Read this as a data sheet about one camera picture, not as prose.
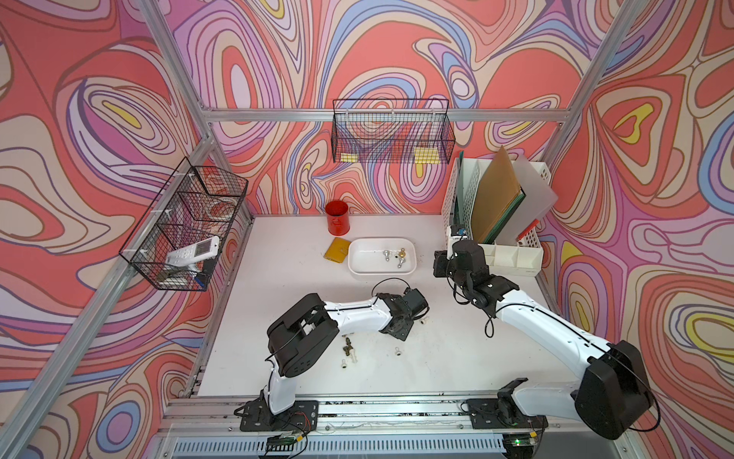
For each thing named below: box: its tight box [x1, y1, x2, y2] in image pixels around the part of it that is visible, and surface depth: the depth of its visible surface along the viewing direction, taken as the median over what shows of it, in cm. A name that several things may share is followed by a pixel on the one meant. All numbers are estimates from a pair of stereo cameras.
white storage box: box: [346, 237, 418, 277], surface depth 107 cm
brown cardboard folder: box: [471, 145, 522, 243], surface depth 101 cm
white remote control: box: [166, 235, 220, 267], surface depth 70 cm
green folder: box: [483, 186, 527, 244], surface depth 93 cm
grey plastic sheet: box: [496, 154, 559, 246], surface depth 92 cm
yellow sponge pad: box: [323, 237, 351, 263], surface depth 110 cm
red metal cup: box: [324, 199, 351, 237], surface depth 113 cm
